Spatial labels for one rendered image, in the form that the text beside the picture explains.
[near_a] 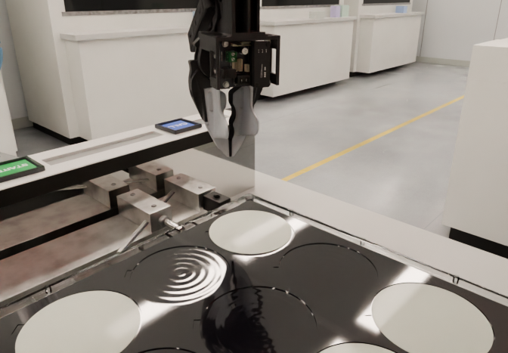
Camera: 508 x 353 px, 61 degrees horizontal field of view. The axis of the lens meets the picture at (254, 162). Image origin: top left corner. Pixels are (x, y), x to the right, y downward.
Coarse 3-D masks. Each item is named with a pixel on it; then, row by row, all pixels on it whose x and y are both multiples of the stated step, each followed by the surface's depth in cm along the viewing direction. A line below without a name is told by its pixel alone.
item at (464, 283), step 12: (264, 204) 59; (276, 204) 58; (300, 216) 55; (324, 228) 53; (336, 228) 52; (348, 240) 51; (360, 240) 50; (384, 252) 48; (396, 252) 47; (408, 264) 46; (420, 264) 45; (444, 276) 44; (468, 288) 42; (480, 288) 42; (504, 300) 40
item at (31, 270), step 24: (120, 216) 60; (192, 216) 60; (72, 240) 54; (96, 240) 54; (120, 240) 54; (144, 240) 55; (0, 264) 49; (24, 264) 49; (48, 264) 49; (72, 264) 49; (0, 288) 45; (24, 288) 45
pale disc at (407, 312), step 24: (408, 288) 42; (432, 288) 42; (384, 312) 39; (408, 312) 39; (432, 312) 39; (456, 312) 39; (480, 312) 39; (408, 336) 36; (432, 336) 36; (456, 336) 36; (480, 336) 36
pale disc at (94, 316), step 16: (64, 304) 40; (80, 304) 40; (96, 304) 40; (112, 304) 40; (128, 304) 40; (32, 320) 38; (48, 320) 38; (64, 320) 38; (80, 320) 38; (96, 320) 38; (112, 320) 38; (128, 320) 38; (32, 336) 36; (48, 336) 36; (64, 336) 36; (80, 336) 36; (96, 336) 36; (112, 336) 36; (128, 336) 36; (16, 352) 35; (32, 352) 35; (48, 352) 35; (64, 352) 35; (80, 352) 35; (96, 352) 35; (112, 352) 35
